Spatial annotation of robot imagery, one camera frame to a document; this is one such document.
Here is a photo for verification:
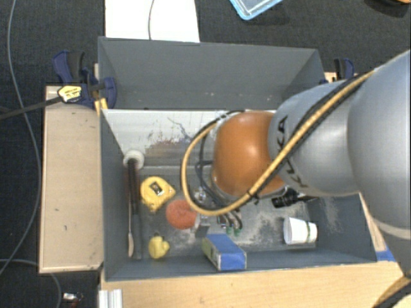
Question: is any dark long-handled tool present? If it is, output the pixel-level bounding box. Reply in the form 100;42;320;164
127;159;143;260

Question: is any orange round scrubber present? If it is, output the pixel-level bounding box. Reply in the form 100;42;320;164
165;199;198;230

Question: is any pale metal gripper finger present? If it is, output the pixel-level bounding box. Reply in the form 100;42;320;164
194;215;212;239

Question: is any black cylinder on white bracket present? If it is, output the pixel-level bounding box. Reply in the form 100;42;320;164
271;187;319;209

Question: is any yellow toy duck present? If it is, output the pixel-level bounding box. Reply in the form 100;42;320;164
147;232;171;260

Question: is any yellow tape measure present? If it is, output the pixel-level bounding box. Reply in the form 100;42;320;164
139;175;177;214

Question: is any white round roll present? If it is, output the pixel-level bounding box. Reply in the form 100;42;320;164
123;150;144;170

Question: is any grey metal bin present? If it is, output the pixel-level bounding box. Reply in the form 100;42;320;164
96;36;379;282

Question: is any blue and yellow box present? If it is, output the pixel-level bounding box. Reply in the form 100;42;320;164
200;233;248;271

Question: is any pale wood board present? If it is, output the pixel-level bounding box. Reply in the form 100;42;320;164
38;85;105;275

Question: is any white paper cup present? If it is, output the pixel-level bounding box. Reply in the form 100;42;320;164
282;216;319;246

